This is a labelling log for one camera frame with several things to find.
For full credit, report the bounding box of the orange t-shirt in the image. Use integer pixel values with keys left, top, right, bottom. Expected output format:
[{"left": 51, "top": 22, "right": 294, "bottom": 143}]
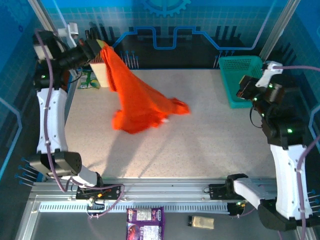
[{"left": 99, "top": 41, "right": 192, "bottom": 135}]

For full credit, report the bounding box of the teal plastic basket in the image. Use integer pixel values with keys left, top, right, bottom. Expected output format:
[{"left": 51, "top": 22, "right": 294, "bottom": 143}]
[{"left": 218, "top": 55, "right": 266, "bottom": 110}]

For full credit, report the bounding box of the beige knife block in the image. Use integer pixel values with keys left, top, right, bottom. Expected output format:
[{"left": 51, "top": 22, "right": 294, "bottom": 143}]
[{"left": 89, "top": 56, "right": 111, "bottom": 88}]

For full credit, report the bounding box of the green snack packet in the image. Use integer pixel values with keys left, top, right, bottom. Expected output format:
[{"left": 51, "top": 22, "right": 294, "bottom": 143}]
[{"left": 77, "top": 70, "right": 101, "bottom": 90}]

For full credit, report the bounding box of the small beige packet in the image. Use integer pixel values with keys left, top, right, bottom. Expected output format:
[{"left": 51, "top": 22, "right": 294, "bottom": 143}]
[{"left": 187, "top": 215, "right": 215, "bottom": 230}]

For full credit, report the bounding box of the purple snack packet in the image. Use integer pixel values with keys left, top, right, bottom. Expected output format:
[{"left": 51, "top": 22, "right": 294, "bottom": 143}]
[{"left": 125, "top": 206, "right": 166, "bottom": 240}]

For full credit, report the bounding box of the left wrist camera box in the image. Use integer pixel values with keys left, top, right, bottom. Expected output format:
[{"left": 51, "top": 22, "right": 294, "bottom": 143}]
[{"left": 57, "top": 22, "right": 80, "bottom": 49}]

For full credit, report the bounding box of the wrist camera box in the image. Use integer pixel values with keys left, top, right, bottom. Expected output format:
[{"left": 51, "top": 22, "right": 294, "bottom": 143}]
[
  {"left": 254, "top": 61, "right": 284, "bottom": 88},
  {"left": 57, "top": 22, "right": 80, "bottom": 49}
]

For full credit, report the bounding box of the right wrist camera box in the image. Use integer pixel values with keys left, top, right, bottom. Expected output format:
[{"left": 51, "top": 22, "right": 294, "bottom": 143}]
[{"left": 254, "top": 61, "right": 284, "bottom": 88}]

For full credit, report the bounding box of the aluminium corner post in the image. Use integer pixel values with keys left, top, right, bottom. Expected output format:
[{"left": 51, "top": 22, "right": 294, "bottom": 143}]
[
  {"left": 258, "top": 0, "right": 301, "bottom": 65},
  {"left": 27, "top": 0, "right": 79, "bottom": 77}
]

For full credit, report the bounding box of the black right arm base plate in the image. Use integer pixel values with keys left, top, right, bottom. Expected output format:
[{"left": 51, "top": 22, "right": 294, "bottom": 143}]
[{"left": 208, "top": 183, "right": 236, "bottom": 200}]

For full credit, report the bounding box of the aluminium frame rail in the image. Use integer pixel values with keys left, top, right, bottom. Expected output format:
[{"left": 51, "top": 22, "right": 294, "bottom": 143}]
[{"left": 29, "top": 177, "right": 301, "bottom": 201}]

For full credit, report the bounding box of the slotted grey cable duct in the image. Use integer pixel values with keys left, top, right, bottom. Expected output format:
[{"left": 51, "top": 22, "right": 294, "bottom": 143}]
[{"left": 38, "top": 201, "right": 231, "bottom": 214}]

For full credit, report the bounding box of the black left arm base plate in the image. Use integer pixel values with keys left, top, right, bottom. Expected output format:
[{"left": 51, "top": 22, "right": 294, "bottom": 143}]
[{"left": 75, "top": 183, "right": 121, "bottom": 201}]

